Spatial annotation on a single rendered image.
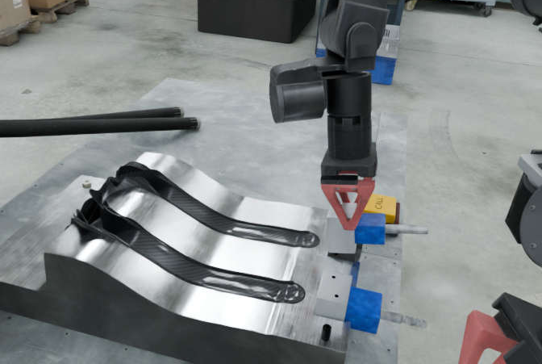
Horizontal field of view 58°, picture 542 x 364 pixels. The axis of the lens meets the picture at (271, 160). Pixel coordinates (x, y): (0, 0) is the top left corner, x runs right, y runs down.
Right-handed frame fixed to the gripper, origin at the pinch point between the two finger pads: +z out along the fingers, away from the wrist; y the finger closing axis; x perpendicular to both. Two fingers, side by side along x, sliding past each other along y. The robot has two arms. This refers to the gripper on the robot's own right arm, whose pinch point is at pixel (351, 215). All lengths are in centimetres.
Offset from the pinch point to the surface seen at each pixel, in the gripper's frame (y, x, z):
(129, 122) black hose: -29, -49, -6
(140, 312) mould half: 17.0, -24.1, 6.0
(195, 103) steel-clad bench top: -57, -46, -4
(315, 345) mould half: 17.4, -2.6, 7.9
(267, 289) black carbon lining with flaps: 10.1, -9.9, 6.0
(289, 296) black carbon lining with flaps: 10.8, -6.9, 6.3
